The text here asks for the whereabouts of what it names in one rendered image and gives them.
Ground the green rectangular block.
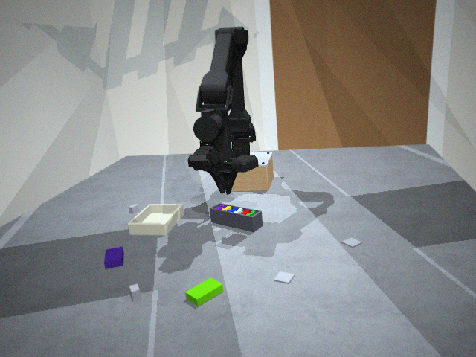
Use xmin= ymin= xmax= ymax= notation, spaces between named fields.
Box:
xmin=186 ymin=278 xmax=223 ymax=306

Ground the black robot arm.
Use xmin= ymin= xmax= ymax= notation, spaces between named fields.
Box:
xmin=189 ymin=27 xmax=256 ymax=171

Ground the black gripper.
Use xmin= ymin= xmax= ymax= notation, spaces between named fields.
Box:
xmin=206 ymin=133 xmax=259 ymax=195

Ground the white rectangular tray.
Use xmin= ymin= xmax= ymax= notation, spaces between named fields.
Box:
xmin=127 ymin=204 xmax=184 ymax=235

